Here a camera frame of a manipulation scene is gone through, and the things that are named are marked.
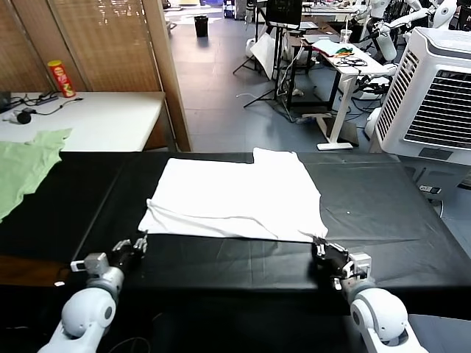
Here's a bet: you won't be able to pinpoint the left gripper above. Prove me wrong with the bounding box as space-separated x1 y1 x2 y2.
108 233 149 274

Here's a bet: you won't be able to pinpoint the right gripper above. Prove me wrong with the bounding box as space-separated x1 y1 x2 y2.
311 238 350 277

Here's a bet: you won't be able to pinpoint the white printed t-shirt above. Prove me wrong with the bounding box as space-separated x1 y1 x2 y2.
137 146 329 243

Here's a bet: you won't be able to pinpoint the white robot base shell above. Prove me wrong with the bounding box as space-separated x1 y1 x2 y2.
364 106 383 141

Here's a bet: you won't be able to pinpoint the black table cover cloth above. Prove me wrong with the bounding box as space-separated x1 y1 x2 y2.
0 150 471 321

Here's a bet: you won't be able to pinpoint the white side table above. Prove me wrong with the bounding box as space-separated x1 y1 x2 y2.
0 90 169 152

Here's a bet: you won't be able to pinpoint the light green t-shirt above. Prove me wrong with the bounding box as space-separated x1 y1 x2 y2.
0 127 74 224

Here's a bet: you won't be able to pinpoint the white standing desk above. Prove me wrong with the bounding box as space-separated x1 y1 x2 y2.
301 32 391 151

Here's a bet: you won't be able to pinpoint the grey power strip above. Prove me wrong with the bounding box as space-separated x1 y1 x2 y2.
36 91 60 105

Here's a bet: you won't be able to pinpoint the wooden pillar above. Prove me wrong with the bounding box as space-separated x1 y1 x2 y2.
141 0 192 152

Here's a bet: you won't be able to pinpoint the red chips can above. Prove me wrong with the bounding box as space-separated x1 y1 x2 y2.
47 60 77 99

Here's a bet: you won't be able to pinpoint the white air cooler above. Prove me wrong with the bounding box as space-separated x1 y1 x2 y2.
369 26 471 202

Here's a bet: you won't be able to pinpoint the black monitor tripod stand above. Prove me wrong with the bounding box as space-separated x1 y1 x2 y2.
232 21 295 111

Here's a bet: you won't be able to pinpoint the blue folded cloth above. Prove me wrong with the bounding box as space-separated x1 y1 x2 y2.
311 39 354 57

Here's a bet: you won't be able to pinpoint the bamboo folding screen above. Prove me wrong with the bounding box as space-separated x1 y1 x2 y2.
0 0 163 93

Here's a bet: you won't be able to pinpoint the white reflector board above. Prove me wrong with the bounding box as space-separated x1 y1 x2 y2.
249 32 276 80

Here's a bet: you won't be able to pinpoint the plastic cup with straw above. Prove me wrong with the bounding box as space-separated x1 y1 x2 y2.
340 18 353 45

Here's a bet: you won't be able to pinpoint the white humanoid robot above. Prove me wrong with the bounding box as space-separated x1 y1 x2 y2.
392 0 458 41
353 0 399 63

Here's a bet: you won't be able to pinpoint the black trash bin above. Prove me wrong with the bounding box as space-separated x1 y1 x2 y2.
194 15 209 38

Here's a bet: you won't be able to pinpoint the black monitor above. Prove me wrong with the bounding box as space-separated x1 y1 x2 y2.
265 0 303 30

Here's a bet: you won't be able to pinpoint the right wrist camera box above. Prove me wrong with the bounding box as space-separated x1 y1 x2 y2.
344 252 372 281

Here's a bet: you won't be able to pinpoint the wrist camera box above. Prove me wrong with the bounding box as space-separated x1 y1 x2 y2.
69 252 111 276
344 252 372 281

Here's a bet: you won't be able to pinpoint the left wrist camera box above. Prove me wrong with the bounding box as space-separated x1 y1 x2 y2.
69 252 111 276

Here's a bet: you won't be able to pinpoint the black cable with plug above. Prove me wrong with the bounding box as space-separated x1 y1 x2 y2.
35 96 82 116

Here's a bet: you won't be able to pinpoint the black cables on desk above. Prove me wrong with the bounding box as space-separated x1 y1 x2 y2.
333 53 369 68

